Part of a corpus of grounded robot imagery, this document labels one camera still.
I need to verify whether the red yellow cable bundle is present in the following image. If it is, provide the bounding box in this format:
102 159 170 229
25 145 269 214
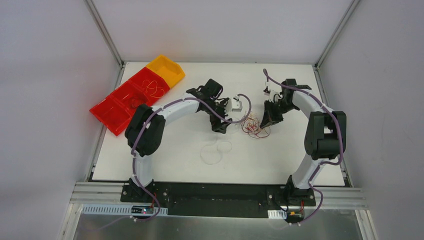
240 114 272 140

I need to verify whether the white thin cable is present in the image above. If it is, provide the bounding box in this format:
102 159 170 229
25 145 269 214
199 134 233 166

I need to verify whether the orange thin cable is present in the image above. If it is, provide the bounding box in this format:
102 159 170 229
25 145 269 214
141 78 167 99

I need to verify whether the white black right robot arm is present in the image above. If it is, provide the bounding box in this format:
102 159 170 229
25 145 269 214
260 78 347 205

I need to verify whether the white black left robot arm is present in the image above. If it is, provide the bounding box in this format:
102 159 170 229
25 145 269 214
122 79 235 203

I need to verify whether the yellow plastic bin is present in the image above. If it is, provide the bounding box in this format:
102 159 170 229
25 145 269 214
146 55 186 89

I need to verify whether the right controller board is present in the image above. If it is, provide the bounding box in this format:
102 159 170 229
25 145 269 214
285 212 304 224

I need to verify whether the controller board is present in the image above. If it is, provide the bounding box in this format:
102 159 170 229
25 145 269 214
285 212 304 224
131 205 154 215

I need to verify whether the red plastic bin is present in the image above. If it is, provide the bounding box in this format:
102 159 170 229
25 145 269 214
89 67 170 136

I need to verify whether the left controller board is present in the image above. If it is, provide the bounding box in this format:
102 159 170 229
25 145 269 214
131 205 154 215

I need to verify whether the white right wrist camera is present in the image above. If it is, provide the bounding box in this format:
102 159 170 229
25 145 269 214
263 84 279 102

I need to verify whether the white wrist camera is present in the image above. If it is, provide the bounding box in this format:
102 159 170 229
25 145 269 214
227 95 243 112
263 84 279 102

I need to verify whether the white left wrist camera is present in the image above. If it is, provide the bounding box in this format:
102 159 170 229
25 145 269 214
227 95 243 112

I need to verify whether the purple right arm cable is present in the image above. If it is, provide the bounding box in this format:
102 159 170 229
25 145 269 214
262 68 345 228

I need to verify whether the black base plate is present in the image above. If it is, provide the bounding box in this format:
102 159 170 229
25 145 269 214
120 181 317 220

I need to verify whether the aluminium frame rail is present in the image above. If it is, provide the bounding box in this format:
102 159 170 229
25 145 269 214
70 182 369 210

